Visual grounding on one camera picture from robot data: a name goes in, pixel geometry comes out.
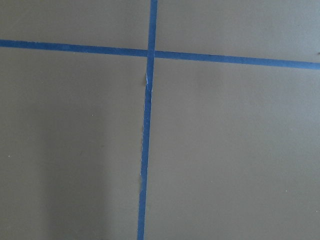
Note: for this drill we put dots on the brown paper table cover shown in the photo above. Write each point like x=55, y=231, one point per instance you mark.
x=159, y=119

